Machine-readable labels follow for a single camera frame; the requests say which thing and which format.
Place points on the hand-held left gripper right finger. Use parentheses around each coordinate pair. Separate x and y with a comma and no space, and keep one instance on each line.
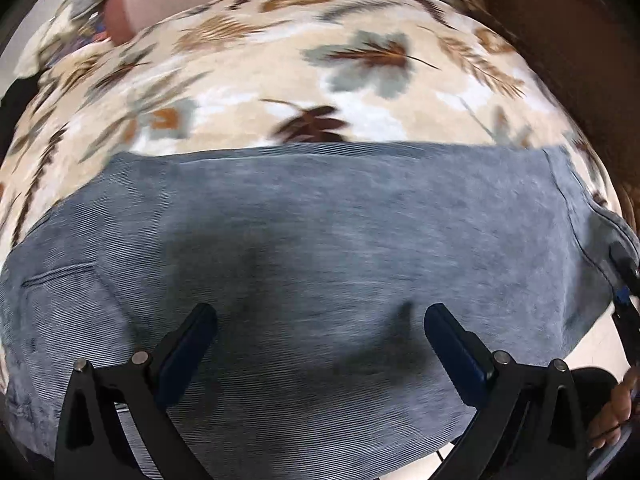
(459,350)

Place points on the brown wooden headboard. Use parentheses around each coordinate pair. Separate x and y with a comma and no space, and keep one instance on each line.
(575,60)

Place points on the pink and brown bolster cushion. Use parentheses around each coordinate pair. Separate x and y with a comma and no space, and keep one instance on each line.
(165,0)

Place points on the cream cloth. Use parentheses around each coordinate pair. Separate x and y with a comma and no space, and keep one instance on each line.
(42,47)

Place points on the person's right hand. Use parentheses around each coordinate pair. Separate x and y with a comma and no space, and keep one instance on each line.
(617,410)

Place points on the leaf print beige blanket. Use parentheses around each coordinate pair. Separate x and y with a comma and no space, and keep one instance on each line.
(250,85)

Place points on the blue-grey denim pants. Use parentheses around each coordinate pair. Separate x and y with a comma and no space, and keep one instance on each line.
(320,240)

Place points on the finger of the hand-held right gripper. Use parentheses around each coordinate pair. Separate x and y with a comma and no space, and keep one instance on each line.
(627,320)
(622,262)

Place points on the colourful printed item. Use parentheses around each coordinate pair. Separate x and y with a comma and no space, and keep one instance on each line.
(95,31)

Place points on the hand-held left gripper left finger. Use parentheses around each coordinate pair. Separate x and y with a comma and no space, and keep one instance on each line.
(186,350)

